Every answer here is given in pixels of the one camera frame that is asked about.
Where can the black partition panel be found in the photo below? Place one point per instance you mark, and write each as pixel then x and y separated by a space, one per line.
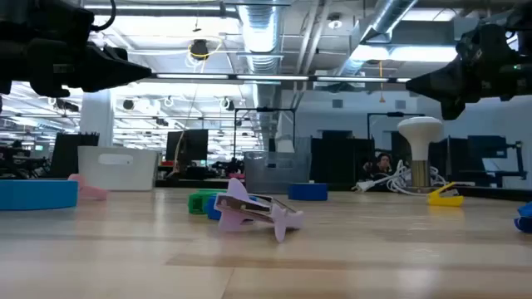
pixel 70 155

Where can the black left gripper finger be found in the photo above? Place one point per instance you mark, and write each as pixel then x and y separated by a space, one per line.
pixel 112 72
pixel 116 52

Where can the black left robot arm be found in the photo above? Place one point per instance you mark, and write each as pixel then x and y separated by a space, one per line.
pixel 41 21

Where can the pink staple remover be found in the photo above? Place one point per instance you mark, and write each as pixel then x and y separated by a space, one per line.
pixel 93 192

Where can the white plastic bin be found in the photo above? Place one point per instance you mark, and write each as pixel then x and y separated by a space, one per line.
pixel 118 174

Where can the grey transparent bin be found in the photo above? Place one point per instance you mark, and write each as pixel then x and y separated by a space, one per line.
pixel 276 174

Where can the black cabinets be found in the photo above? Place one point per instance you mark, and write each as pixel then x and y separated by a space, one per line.
pixel 341 158

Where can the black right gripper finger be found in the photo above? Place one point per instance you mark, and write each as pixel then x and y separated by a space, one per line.
pixel 452 109
pixel 440 85

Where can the black hanging camera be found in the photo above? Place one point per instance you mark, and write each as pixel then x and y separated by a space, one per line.
pixel 199 49

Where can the small yellow stapler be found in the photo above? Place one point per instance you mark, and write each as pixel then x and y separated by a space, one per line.
pixel 444 201

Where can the white bulb table lamp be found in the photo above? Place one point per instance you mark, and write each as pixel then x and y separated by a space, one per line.
pixel 420 130

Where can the black table frame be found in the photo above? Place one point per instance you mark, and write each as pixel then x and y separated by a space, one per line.
pixel 199 183

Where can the person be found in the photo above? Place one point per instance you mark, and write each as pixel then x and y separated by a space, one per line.
pixel 383 162

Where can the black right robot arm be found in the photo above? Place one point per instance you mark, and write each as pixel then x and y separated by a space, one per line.
pixel 519 14

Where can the light blue tape roll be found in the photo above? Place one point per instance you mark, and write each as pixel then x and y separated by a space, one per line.
pixel 37 195

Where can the black equipment rack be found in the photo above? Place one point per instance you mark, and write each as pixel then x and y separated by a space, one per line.
pixel 482 149

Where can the dark blue tape roll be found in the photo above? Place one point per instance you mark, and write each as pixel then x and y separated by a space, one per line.
pixel 307 192

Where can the black stand frame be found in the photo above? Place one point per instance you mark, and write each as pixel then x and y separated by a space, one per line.
pixel 266 109
pixel 395 114

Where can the black background monitor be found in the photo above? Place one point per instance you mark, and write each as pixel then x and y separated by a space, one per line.
pixel 191 145

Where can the white LED light bar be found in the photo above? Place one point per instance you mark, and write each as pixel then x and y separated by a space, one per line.
pixel 191 76

